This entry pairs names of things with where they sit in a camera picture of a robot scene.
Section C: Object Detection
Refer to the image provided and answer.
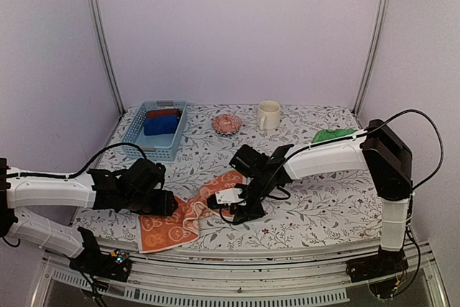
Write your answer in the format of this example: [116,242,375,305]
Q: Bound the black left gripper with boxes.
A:
[124,189,178,216]

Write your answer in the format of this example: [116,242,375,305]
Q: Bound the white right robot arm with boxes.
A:
[230,120,413,275]

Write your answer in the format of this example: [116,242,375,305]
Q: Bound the aluminium front rail frame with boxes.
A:
[32,238,450,307]

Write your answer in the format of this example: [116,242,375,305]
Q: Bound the aluminium corner post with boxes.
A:
[352,0,390,116]
[88,0,126,116]

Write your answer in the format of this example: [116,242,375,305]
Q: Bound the blue rolled towel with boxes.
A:
[143,116,179,136]

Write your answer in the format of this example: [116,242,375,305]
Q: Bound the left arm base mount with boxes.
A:
[69,227,132,283]

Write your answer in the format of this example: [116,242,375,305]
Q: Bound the cream ceramic mug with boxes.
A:
[257,101,281,131]

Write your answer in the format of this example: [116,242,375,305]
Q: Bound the red rolled towel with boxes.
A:
[145,109,181,119]

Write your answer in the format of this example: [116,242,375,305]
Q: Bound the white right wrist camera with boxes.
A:
[206,188,244,209]

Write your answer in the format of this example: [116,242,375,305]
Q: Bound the green microfibre towel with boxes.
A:
[311,129,356,144]

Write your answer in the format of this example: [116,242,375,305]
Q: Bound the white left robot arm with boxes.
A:
[1,158,178,274]

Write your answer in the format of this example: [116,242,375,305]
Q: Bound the red patterned small bowl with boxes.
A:
[212,114,242,137]

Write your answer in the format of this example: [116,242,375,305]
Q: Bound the orange rabbit print towel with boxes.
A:
[137,170,246,253]

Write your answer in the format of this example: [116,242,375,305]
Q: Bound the aluminium right corner post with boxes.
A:
[352,0,390,116]

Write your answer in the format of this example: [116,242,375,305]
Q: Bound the aluminium left corner post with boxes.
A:
[88,0,126,116]

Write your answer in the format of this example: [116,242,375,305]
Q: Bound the light blue plastic basket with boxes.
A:
[122,101,188,161]

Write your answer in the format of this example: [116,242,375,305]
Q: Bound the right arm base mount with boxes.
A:
[346,247,409,283]

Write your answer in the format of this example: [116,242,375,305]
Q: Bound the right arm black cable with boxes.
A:
[285,109,443,279]

